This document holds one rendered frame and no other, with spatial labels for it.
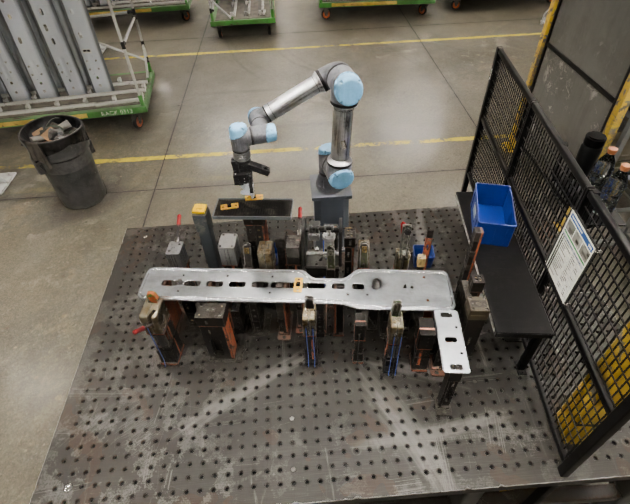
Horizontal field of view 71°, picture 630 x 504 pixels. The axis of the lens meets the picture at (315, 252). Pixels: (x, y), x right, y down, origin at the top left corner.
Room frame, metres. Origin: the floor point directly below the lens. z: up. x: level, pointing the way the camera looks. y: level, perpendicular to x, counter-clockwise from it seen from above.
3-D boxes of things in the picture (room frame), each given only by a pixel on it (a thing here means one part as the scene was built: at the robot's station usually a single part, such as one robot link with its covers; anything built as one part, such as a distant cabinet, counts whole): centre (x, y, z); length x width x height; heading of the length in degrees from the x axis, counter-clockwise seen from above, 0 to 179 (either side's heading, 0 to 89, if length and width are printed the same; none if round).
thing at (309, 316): (1.10, 0.03, 0.87); 0.12 x 0.09 x 0.35; 175
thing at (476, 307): (1.08, -0.65, 0.88); 0.08 x 0.08 x 0.36; 85
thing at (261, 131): (1.68, 0.20, 1.53); 0.11 x 0.11 x 0.08; 14
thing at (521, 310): (1.40, -0.83, 1.01); 0.90 x 0.22 x 0.03; 175
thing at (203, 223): (1.65, 0.54, 0.92); 0.08 x 0.08 x 0.44; 85
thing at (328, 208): (1.87, -0.10, 0.90); 0.21 x 0.21 x 0.40; 2
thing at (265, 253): (1.45, 0.23, 0.89); 0.13 x 0.11 x 0.38; 175
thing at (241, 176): (1.64, 0.30, 1.37); 0.09 x 0.08 x 0.12; 94
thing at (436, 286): (1.27, 0.10, 1.00); 1.38 x 0.22 x 0.02; 85
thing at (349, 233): (1.47, -0.16, 0.91); 0.07 x 0.05 x 0.42; 175
